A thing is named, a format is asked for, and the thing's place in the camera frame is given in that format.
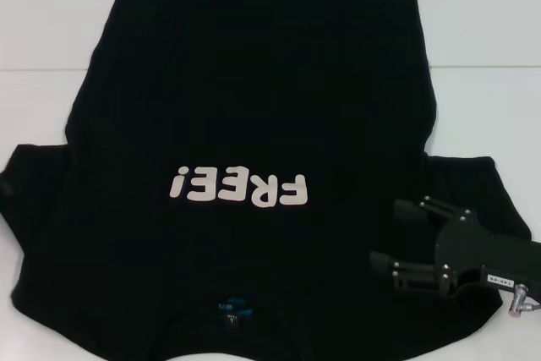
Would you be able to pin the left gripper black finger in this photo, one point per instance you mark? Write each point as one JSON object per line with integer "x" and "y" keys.
{"x": 6, "y": 188}

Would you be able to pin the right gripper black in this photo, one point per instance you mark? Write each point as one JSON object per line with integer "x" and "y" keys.
{"x": 465, "y": 251}

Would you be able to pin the black shirt with FREE print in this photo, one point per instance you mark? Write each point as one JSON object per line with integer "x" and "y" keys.
{"x": 262, "y": 103}

